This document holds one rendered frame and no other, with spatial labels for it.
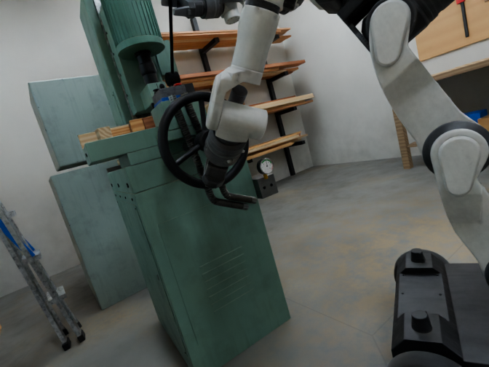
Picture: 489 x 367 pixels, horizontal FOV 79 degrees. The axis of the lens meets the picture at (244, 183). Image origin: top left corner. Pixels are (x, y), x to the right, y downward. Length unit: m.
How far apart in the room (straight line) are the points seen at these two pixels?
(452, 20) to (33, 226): 4.55
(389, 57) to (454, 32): 3.09
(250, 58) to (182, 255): 0.72
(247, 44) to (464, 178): 0.58
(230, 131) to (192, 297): 0.69
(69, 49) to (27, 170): 1.30
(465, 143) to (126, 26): 1.08
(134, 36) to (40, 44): 2.62
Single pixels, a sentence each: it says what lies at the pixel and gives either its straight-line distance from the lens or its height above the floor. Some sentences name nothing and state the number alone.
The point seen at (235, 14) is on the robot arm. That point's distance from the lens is 1.36.
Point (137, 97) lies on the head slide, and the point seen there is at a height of 1.05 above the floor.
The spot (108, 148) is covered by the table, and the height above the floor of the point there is 0.87.
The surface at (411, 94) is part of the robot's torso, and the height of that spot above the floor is 0.78.
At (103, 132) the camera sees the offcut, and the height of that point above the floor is 0.92.
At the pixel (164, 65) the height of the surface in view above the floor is 1.19.
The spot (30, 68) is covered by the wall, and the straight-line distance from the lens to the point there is 3.70.
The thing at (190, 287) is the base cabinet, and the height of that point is 0.34.
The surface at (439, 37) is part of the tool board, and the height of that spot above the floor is 1.22.
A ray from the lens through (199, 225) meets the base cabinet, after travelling 1.09.
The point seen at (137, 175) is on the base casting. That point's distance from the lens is 1.02.
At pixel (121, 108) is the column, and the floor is 1.04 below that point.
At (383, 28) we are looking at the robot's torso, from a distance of 0.85.
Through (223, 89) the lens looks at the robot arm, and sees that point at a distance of 0.60.
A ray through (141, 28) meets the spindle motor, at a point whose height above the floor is 1.25.
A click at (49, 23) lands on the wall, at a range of 3.88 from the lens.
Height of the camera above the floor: 0.79
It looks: 9 degrees down
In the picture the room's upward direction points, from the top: 16 degrees counter-clockwise
